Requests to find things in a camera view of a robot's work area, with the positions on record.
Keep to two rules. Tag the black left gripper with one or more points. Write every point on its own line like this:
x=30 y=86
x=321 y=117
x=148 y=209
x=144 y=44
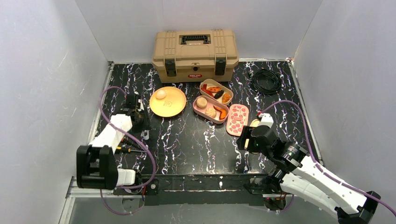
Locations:
x=142 y=124

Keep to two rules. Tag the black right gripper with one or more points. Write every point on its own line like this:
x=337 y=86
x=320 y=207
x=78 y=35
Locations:
x=243 y=141

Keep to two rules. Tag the white metal food tongs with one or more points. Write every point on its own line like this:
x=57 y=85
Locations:
x=145 y=135

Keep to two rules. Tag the beige lunch box lid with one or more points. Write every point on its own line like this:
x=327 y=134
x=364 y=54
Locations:
x=254 y=123

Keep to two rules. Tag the pink lunch box lid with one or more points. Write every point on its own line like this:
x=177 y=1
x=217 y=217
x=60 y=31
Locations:
x=237 y=119

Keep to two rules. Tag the white boiled egg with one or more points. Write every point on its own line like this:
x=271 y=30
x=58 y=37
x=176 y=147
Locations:
x=161 y=94

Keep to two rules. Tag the orange chicken wing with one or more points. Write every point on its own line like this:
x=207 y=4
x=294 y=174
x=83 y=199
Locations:
x=223 y=113

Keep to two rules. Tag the fried chicken piece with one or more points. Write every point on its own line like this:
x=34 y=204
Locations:
x=225 y=98

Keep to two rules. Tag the white steamed bao bun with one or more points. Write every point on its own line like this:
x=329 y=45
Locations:
x=211 y=112

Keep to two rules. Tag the dark brown sea cucumber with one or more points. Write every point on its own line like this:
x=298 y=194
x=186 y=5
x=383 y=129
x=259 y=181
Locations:
x=219 y=94

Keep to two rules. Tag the pink lunch box tray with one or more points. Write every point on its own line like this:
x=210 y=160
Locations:
x=210 y=103

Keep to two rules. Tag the round beige bun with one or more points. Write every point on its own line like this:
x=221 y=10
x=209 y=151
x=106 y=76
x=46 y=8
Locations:
x=201 y=102

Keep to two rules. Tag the beige lunch box tray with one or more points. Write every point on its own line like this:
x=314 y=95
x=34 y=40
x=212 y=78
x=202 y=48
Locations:
x=211 y=83

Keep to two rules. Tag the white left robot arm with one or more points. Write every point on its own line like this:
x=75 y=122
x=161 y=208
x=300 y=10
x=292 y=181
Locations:
x=96 y=167

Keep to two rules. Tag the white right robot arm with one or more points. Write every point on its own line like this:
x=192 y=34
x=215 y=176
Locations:
x=295 y=172

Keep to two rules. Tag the tan plastic toolbox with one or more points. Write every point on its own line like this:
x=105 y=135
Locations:
x=194 y=56

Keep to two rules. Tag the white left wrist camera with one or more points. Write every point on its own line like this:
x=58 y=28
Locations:
x=140 y=107

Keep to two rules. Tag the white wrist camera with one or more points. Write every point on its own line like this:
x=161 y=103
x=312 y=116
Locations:
x=265 y=119
x=140 y=107

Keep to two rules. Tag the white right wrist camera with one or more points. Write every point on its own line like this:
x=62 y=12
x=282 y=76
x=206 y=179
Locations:
x=265 y=119

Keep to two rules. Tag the black yellow handled screwdriver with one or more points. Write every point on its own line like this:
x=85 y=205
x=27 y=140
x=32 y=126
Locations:
x=128 y=150

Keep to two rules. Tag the aluminium base frame rail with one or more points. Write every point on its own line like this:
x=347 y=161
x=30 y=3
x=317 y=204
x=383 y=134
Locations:
x=200 y=199

